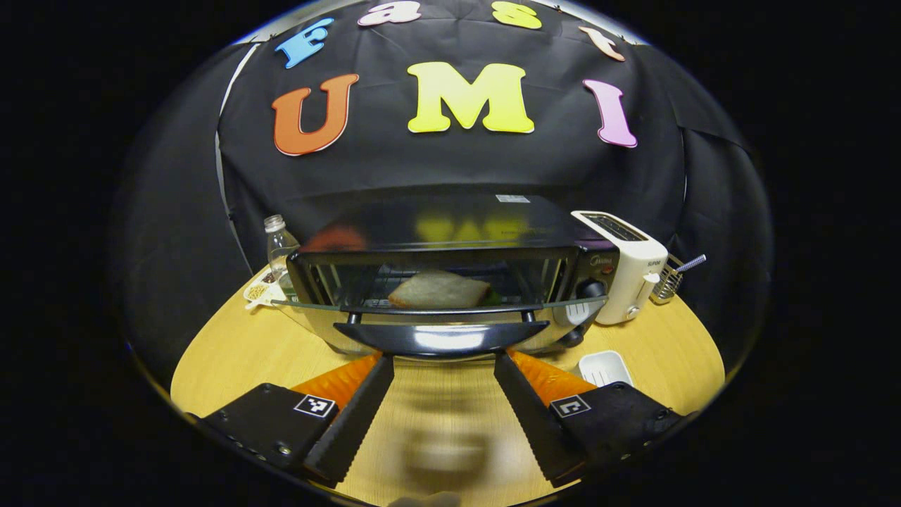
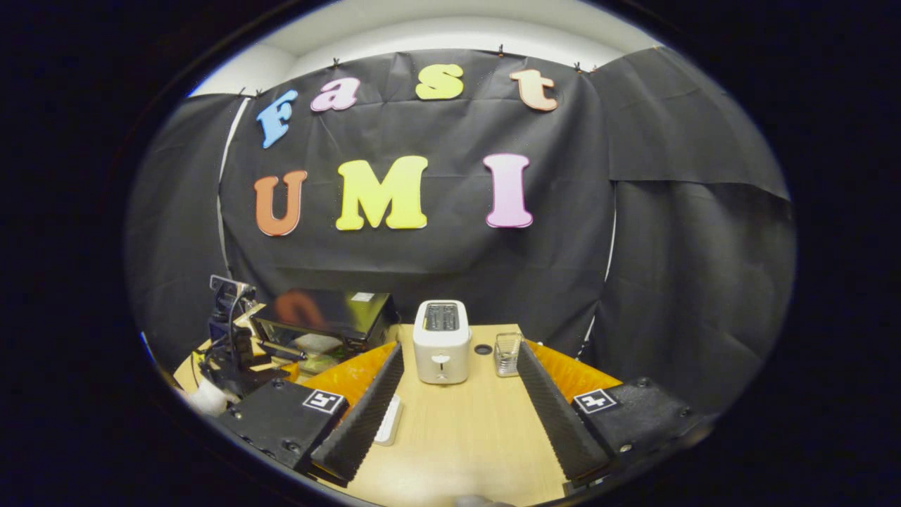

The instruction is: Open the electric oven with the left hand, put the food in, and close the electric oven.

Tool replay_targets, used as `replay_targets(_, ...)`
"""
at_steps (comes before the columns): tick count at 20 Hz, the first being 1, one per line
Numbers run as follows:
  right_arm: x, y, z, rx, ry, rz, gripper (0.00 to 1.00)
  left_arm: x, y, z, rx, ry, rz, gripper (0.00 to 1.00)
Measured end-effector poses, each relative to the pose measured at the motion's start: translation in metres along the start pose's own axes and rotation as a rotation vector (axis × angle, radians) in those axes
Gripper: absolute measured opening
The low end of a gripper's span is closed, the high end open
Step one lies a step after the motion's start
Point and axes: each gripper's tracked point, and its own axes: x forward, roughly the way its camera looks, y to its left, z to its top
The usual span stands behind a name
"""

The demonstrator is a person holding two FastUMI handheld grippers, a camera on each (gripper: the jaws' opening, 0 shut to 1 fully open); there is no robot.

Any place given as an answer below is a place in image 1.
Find small white snack dish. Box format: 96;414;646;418
243;271;289;311

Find black electric oven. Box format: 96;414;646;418
271;194;620;361

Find white plastic tray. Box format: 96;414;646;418
574;350;634;388

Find bread and lettuce sandwich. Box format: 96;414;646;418
387;271;502;311

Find metal wire basket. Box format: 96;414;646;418
651;253;685;305

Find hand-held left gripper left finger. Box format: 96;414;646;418
199;352;396;488

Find white toaster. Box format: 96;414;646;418
572;210;669;326

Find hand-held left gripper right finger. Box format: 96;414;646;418
493;350;683;489

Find clear plastic water bottle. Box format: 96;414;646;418
265;215;302;296

